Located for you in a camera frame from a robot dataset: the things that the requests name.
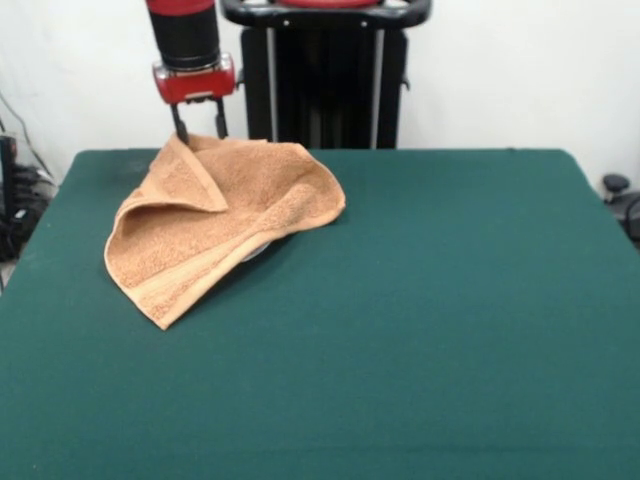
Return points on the tan terry towel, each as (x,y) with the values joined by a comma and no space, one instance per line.
(225,220)

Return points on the dark green table cloth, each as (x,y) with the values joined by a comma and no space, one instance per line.
(450,350)

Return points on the black office chair base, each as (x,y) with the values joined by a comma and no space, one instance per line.
(622,200)

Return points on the black computer tower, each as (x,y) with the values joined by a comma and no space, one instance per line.
(7,200)

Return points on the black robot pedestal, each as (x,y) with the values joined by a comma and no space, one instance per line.
(325,85)

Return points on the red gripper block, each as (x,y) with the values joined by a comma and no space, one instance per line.
(195,87)

